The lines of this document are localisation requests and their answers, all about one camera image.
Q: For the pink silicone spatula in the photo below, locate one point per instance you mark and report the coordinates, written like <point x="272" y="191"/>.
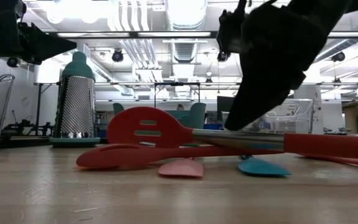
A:
<point x="182" y="169"/>

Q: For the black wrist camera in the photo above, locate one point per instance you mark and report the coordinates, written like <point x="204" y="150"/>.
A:
<point x="5" y="9"/>
<point x="228" y="31"/>

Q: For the background black robot arms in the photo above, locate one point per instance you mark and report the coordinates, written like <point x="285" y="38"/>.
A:
<point x="26" y="127"/>

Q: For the white pillar with signs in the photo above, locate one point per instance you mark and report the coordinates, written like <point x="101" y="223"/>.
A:
<point x="317" y="109"/>

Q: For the blue crate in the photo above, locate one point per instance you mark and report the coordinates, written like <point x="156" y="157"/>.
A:
<point x="213" y="127"/>

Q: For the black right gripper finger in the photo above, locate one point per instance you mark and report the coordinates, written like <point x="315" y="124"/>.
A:
<point x="259" y="99"/>

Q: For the blue silicone spatula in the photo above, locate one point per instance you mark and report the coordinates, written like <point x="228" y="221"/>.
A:
<point x="259" y="168"/>

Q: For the teal plastic bin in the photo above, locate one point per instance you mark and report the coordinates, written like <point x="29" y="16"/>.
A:
<point x="196" y="116"/>

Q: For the person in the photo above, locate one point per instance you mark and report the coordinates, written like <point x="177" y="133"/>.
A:
<point x="180" y="107"/>

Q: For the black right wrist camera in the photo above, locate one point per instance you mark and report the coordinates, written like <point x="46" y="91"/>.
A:
<point x="228" y="31"/>

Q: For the black monitor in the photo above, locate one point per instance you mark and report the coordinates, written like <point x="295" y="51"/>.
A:
<point x="224" y="105"/>

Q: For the red silicone slotted turner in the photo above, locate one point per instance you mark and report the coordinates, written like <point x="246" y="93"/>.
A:
<point x="120" y="158"/>

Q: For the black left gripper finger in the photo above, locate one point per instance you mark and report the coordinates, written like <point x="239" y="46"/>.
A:
<point x="45" y="46"/>

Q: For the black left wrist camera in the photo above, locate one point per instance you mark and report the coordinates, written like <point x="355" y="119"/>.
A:
<point x="5" y="9"/>

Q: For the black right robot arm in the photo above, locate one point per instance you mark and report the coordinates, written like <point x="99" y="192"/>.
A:
<point x="356" y="4"/>

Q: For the black metal stand frame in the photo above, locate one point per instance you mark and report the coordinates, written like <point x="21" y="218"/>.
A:
<point x="177" y="84"/>

